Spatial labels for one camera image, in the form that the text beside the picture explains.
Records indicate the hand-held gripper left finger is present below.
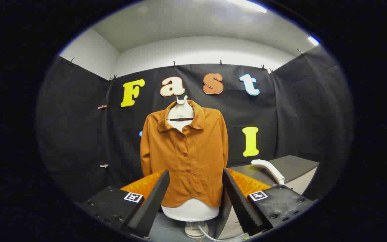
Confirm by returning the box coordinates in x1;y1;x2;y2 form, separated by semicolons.
76;169;170;238

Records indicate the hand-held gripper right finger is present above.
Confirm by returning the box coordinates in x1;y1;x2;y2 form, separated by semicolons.
222;168;316;236

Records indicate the brown button-up shirt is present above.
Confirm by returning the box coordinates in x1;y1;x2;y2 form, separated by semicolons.
140;100;229;208

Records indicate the white mannequin torso stand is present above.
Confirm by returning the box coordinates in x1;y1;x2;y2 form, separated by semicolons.
162;95;219;239

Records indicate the white steamer hose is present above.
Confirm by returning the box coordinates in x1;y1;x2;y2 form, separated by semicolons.
197;224;248;242

